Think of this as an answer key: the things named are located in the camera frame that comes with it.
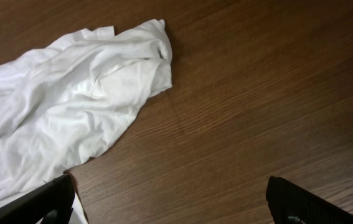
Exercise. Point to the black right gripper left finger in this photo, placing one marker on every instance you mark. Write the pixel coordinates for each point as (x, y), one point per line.
(48, 204)

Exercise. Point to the white t-shirt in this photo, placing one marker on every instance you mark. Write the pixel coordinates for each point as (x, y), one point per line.
(70, 101)

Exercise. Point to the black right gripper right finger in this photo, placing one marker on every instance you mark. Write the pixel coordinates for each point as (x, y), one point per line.
(291, 204)

